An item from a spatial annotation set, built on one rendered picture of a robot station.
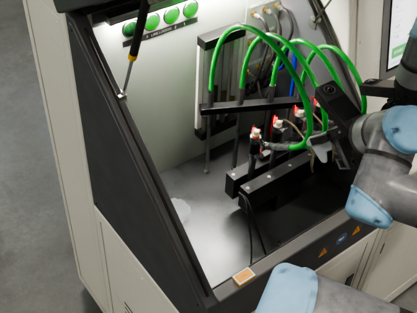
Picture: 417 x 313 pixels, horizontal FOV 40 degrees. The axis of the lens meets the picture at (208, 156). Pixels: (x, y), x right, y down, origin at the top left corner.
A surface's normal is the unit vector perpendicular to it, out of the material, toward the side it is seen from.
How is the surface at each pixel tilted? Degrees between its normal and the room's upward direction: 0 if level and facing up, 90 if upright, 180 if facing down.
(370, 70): 76
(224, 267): 0
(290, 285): 7
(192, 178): 0
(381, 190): 42
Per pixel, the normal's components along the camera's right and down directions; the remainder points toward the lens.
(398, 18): 0.59, 0.38
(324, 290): 0.15, -0.86
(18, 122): 0.04, -0.73
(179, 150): 0.60, 0.57
